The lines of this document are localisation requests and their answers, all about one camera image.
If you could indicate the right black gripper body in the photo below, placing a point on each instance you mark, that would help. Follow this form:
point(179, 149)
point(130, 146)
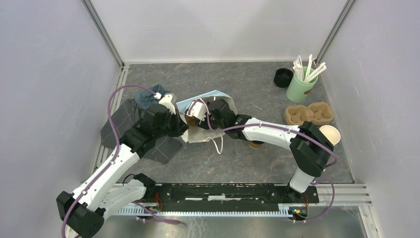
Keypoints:
point(216, 124)

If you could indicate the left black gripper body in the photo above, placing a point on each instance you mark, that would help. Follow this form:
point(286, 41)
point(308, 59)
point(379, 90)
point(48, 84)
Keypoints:
point(172, 127)

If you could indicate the brown pulp cup carrier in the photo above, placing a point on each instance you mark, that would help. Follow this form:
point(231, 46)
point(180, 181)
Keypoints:
point(191, 121)

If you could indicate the light blue paper bag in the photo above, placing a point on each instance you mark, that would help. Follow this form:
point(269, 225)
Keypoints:
point(198, 134)

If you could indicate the brown paper coffee cup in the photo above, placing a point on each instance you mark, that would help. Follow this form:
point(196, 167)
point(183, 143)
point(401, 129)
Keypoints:
point(255, 144)

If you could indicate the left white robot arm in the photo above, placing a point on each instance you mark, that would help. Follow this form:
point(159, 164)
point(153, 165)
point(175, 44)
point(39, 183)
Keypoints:
point(86, 208)

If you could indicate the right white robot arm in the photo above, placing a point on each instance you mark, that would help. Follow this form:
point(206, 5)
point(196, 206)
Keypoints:
point(310, 148)

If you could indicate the dark grey checked cloth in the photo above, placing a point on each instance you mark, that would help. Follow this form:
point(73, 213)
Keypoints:
point(124, 118)

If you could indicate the blue crumpled cloth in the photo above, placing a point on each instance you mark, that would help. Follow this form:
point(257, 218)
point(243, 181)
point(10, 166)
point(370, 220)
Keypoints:
point(145, 98)

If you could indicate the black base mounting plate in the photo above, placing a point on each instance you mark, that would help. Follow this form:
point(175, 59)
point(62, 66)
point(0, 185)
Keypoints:
point(226, 197)

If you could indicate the stack of black lids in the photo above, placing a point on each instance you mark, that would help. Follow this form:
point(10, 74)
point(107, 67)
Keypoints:
point(283, 77)

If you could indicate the green cup holder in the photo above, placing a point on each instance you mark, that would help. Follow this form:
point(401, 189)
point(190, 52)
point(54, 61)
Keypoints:
point(298, 90)

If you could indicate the white wrapped straws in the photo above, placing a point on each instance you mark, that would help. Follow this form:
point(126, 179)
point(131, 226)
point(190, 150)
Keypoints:
point(309, 74)

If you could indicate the stack of paper cups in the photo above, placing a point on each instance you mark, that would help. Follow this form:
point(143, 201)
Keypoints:
point(331, 133)

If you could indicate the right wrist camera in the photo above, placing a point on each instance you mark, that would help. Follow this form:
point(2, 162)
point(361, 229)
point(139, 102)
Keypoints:
point(197, 110)

